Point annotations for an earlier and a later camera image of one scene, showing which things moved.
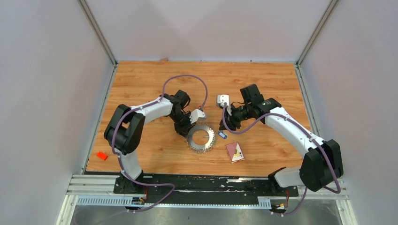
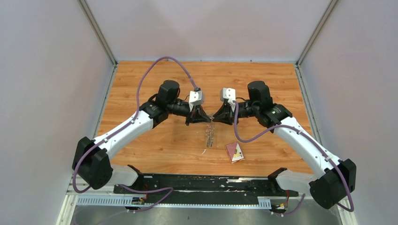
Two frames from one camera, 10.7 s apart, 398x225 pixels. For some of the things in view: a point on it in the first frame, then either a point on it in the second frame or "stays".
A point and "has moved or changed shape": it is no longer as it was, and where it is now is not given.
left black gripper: x=183 y=131 -> x=196 y=116
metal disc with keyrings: x=198 y=148 has moved or changed shape
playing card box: x=235 y=152 stays
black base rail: x=201 y=188 stays
